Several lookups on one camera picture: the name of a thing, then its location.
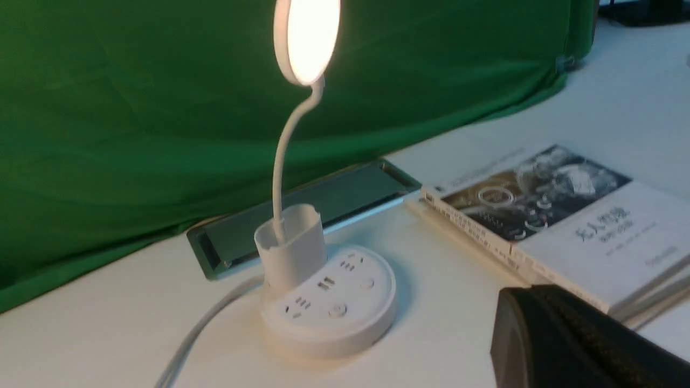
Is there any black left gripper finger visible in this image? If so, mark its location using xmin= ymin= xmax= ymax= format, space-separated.
xmin=489 ymin=285 xmax=689 ymax=387

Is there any white desk lamp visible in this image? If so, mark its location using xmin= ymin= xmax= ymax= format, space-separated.
xmin=253 ymin=1 xmax=397 ymax=359

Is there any white middle book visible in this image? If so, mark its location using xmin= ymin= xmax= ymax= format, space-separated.
xmin=405 ymin=195 xmax=690 ymax=324

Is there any thin white bottom book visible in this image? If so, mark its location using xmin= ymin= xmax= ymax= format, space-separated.
xmin=404 ymin=199 xmax=690 ymax=331

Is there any white top book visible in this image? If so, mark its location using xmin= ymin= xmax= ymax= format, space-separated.
xmin=420 ymin=145 xmax=689 ymax=316

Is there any silver binder clip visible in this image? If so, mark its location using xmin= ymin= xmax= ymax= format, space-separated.
xmin=555 ymin=55 xmax=577 ymax=74

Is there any black device on table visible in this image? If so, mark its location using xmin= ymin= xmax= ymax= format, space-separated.
xmin=597 ymin=1 xmax=689 ymax=27

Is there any green backdrop cloth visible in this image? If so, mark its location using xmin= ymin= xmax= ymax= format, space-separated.
xmin=1 ymin=1 xmax=598 ymax=313

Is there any white lamp power cable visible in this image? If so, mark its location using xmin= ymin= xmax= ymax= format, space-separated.
xmin=155 ymin=274 xmax=266 ymax=388

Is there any grey desk cable tray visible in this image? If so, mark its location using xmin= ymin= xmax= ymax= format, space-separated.
xmin=187 ymin=158 xmax=422 ymax=281

